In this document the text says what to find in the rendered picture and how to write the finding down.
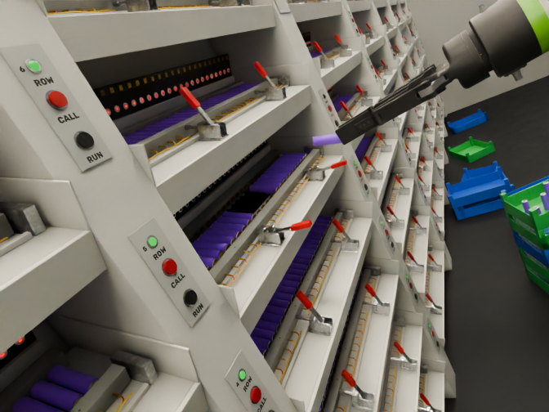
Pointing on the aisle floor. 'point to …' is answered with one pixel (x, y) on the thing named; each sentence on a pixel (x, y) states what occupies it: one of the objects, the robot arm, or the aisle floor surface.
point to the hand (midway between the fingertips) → (358, 125)
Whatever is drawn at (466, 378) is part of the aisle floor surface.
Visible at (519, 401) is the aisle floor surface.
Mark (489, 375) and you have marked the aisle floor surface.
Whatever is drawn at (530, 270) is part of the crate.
